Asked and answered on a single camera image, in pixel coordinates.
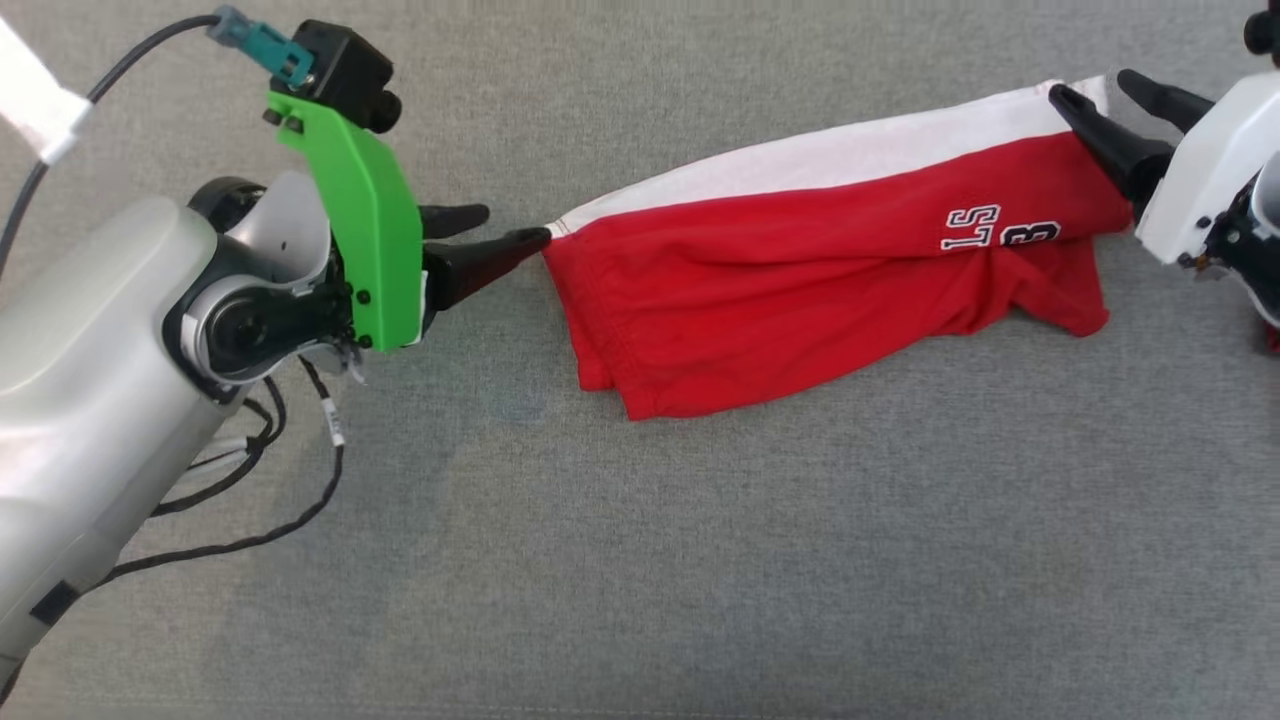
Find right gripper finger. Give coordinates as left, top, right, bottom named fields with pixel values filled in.
left=1117, top=68, right=1216, bottom=134
left=1047, top=84, right=1176, bottom=216

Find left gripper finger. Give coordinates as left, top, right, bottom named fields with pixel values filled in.
left=418, top=203, right=491, bottom=241
left=425, top=227, right=553, bottom=313

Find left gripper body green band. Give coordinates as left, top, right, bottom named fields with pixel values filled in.
left=265, top=90, right=429, bottom=353

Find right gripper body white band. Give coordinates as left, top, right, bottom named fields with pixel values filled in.
left=1135, top=70, right=1280, bottom=266

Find red and white shorts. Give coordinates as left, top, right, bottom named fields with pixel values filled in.
left=543, top=76, right=1136, bottom=422

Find teal left camera connector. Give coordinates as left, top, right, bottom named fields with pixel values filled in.
left=207, top=5, right=316, bottom=89

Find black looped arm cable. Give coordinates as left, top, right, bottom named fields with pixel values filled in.
left=150, top=375, right=288, bottom=518

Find black left camera cable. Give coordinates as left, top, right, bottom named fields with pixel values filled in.
left=0, top=13, right=223, bottom=276

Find black cable with white label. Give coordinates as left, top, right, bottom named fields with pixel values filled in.
left=95, top=355, right=348, bottom=591

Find white cable wrap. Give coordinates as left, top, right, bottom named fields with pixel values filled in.
left=0, top=18, right=93, bottom=166

